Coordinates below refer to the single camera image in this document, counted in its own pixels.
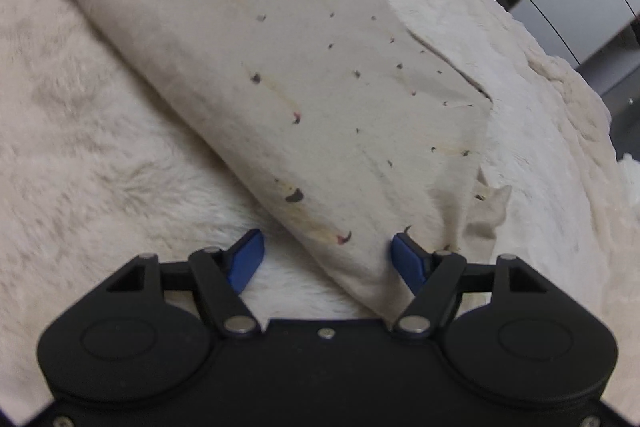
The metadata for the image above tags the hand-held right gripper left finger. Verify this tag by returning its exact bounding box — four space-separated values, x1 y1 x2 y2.
106 229 266 339

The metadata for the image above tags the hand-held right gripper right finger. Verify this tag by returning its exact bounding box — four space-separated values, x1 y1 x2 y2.
390 231 549 339

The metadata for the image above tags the cream printed garment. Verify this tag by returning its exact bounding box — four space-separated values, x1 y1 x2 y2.
22 0 514 323

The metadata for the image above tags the cream fluffy blanket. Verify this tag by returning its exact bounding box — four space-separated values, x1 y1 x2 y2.
0 0 640 427

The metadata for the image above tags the grey wardrobe with wooden frame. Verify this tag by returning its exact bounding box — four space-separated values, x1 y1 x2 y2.
472 0 640 96

